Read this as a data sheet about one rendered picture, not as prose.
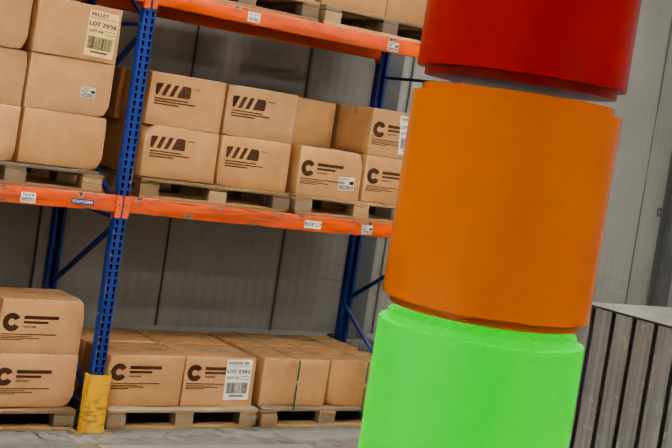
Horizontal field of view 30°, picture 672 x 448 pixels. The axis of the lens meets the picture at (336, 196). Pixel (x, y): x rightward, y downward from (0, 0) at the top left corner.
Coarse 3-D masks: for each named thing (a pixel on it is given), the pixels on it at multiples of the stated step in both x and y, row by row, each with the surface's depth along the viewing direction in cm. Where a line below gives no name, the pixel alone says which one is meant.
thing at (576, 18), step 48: (432, 0) 29; (480, 0) 28; (528, 0) 27; (576, 0) 28; (624, 0) 28; (432, 48) 29; (480, 48) 28; (528, 48) 28; (576, 48) 28; (624, 48) 29; (576, 96) 30
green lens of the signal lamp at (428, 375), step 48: (384, 336) 29; (432, 336) 28; (480, 336) 28; (528, 336) 29; (384, 384) 29; (432, 384) 28; (480, 384) 28; (528, 384) 28; (576, 384) 29; (384, 432) 29; (432, 432) 28; (480, 432) 28; (528, 432) 28
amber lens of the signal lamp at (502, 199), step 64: (448, 128) 28; (512, 128) 28; (576, 128) 28; (448, 192) 28; (512, 192) 28; (576, 192) 28; (448, 256) 28; (512, 256) 28; (576, 256) 28; (512, 320) 28; (576, 320) 29
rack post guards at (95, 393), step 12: (84, 384) 837; (96, 384) 836; (108, 384) 841; (84, 396) 836; (96, 396) 837; (108, 396) 844; (84, 408) 835; (96, 408) 838; (84, 420) 835; (96, 420) 839; (72, 432) 834; (84, 432) 836; (96, 432) 840; (108, 432) 846
